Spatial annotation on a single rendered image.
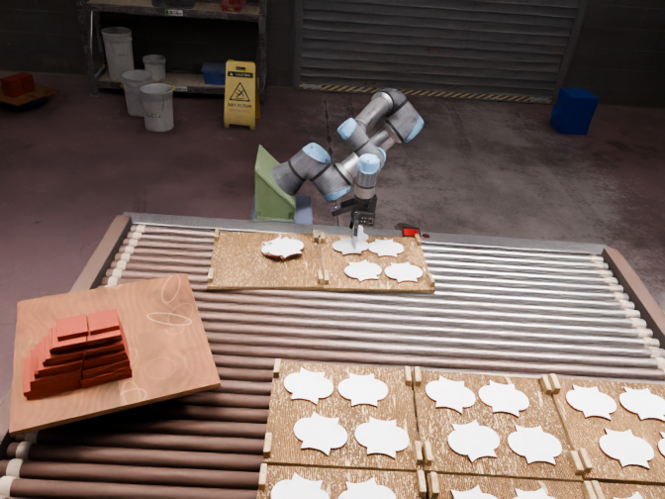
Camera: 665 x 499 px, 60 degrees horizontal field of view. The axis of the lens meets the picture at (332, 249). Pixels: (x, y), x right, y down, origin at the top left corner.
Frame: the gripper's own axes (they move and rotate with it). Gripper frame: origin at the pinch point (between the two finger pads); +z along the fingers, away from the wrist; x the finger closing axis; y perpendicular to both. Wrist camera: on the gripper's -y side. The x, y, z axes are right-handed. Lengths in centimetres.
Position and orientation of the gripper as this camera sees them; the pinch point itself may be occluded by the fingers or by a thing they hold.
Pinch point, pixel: (350, 239)
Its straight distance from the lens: 224.9
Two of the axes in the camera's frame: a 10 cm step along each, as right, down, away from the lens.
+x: -0.6, -5.6, 8.2
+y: 9.9, 0.6, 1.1
